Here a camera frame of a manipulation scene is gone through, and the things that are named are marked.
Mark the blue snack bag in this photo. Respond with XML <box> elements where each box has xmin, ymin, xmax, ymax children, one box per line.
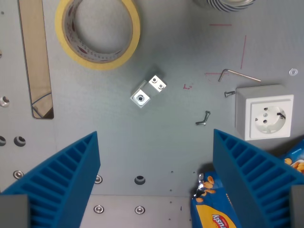
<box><xmin>190</xmin><ymin>142</ymin><xmax>304</xmax><ymax>228</ymax></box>

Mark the metal allen key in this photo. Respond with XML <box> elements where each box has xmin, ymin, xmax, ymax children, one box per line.
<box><xmin>218</xmin><ymin>68</ymin><xmax>262</xmax><ymax>83</ymax></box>

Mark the striped round container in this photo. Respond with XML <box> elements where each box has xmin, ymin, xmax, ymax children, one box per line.
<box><xmin>192</xmin><ymin>0</ymin><xmax>256</xmax><ymax>13</ymax></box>

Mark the yellow masking tape roll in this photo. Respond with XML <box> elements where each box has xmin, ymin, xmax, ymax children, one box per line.
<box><xmin>55</xmin><ymin>0</ymin><xmax>141</xmax><ymax>71</ymax></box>

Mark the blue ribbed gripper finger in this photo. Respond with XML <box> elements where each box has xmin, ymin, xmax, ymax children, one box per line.
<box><xmin>212</xmin><ymin>128</ymin><xmax>304</xmax><ymax>228</ymax></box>
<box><xmin>0</xmin><ymin>131</ymin><xmax>101</xmax><ymax>228</ymax></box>

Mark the aluminium bracket block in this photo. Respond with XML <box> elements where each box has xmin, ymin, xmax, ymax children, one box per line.
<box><xmin>130</xmin><ymin>75</ymin><xmax>167</xmax><ymax>109</ymax></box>

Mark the white wall power socket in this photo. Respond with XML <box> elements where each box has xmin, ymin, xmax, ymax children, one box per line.
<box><xmin>235</xmin><ymin>84</ymin><xmax>295</xmax><ymax>141</ymax></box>

